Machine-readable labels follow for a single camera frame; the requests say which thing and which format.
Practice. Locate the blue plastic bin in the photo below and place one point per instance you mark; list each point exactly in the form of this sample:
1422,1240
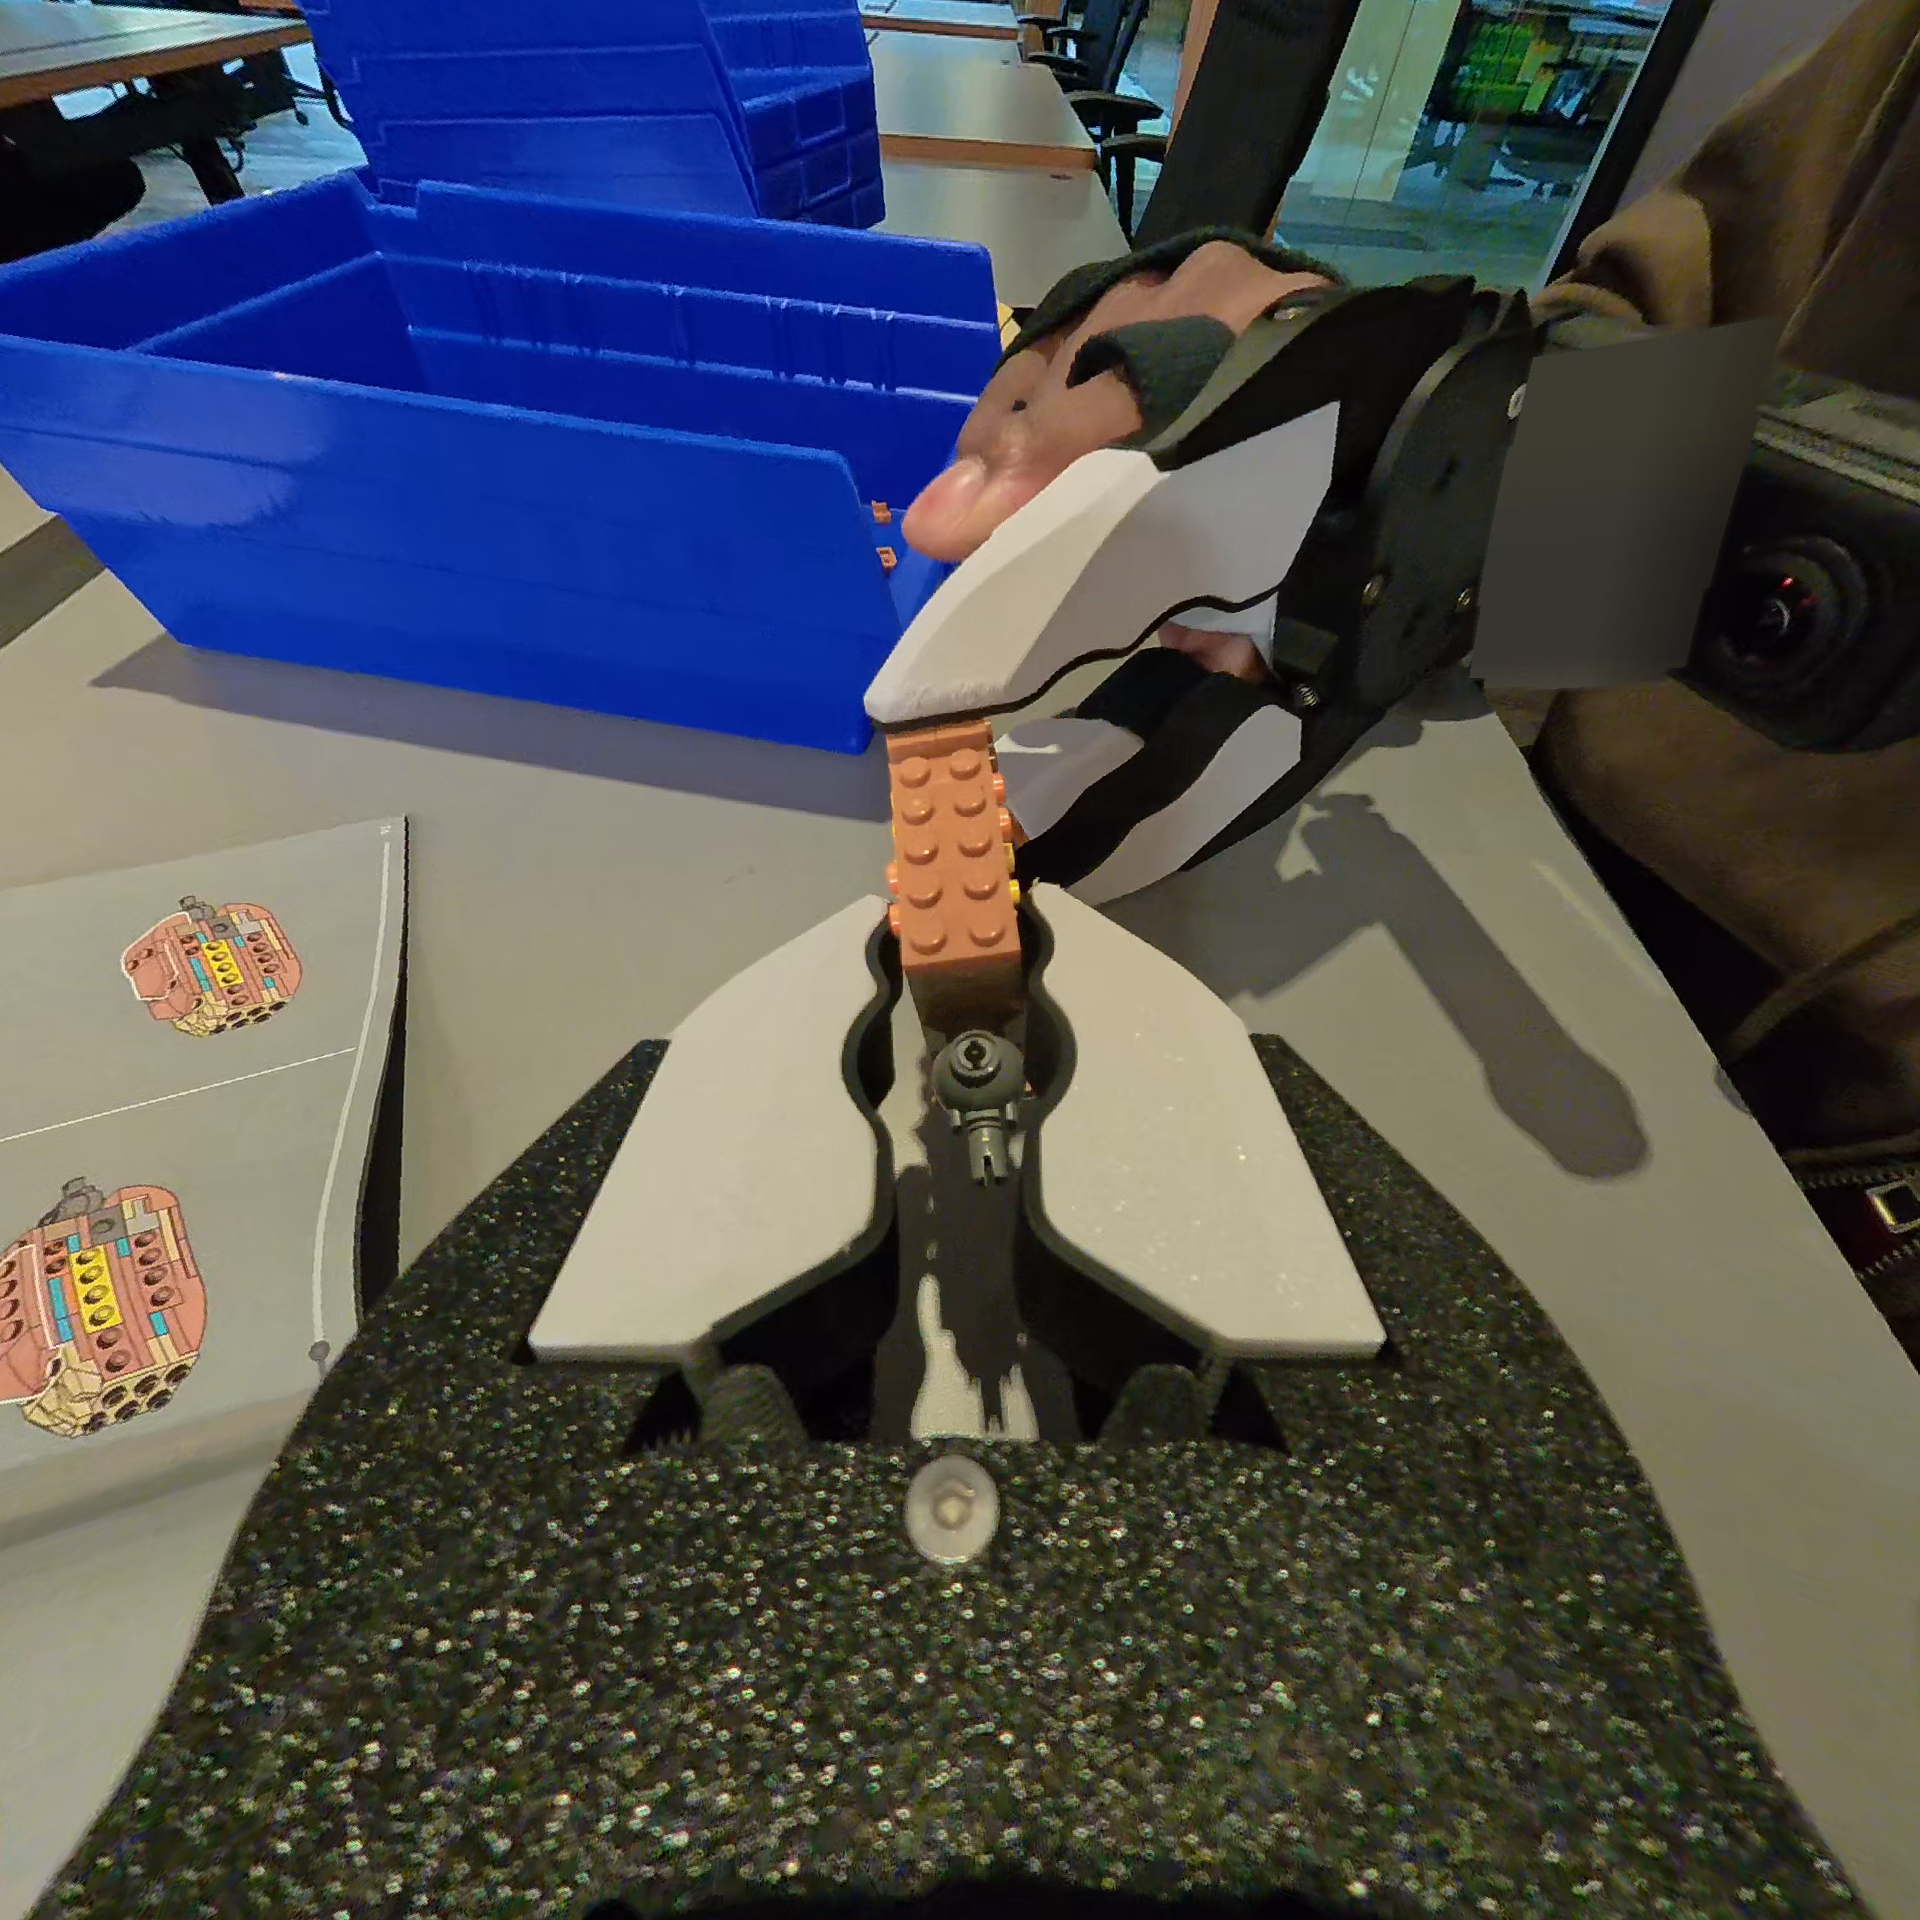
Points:
452,523

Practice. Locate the wooden office table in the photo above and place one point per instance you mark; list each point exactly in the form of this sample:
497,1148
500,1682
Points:
137,43

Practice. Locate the stacked blue plastic bins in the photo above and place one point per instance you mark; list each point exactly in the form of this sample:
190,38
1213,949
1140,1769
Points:
601,105

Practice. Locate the brown toy brick model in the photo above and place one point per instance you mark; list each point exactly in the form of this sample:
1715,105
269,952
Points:
955,869

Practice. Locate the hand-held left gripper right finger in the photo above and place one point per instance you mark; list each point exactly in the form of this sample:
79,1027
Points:
1201,1185

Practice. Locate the person's right hand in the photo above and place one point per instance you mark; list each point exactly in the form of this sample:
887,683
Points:
1021,451

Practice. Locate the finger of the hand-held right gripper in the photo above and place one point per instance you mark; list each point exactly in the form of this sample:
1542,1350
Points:
1110,569
1230,780

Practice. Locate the person's right forearm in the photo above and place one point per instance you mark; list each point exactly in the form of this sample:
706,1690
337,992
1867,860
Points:
1770,181

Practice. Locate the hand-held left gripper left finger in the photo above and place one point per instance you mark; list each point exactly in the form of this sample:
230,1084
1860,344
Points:
706,1171

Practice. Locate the grey office desk wooden edge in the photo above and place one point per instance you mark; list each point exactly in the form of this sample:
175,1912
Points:
974,105

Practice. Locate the grey instruction booklet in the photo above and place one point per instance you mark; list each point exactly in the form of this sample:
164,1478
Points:
182,1078

